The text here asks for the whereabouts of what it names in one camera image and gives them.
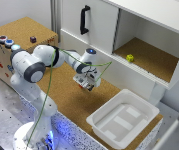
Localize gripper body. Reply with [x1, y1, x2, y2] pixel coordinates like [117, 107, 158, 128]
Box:
[72, 65, 102, 91]

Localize yellow block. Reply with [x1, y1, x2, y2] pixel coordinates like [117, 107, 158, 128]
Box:
[125, 53, 135, 63]

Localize purple block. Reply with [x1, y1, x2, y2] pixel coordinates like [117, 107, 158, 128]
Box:
[29, 35, 37, 43]

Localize white sliding door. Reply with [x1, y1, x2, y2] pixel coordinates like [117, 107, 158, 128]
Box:
[61, 0, 120, 56]

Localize white plastic box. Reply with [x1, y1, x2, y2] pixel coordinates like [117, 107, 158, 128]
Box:
[85, 88, 161, 150]

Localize green button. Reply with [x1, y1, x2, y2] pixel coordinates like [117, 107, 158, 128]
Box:
[10, 43, 22, 53]

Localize white cabinet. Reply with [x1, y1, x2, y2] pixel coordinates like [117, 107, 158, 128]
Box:
[58, 0, 179, 108]

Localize wooden drawer box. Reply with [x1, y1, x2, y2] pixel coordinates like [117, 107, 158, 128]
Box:
[0, 16, 60, 86]

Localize blue button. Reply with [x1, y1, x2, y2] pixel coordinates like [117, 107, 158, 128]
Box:
[4, 38, 15, 48]

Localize red button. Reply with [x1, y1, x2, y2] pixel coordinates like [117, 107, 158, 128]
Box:
[0, 35, 8, 45]

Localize green cable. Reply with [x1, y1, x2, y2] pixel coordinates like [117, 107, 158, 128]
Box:
[24, 48, 113, 150]

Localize black door handle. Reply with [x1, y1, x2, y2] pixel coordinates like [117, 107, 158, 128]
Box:
[79, 4, 92, 36]

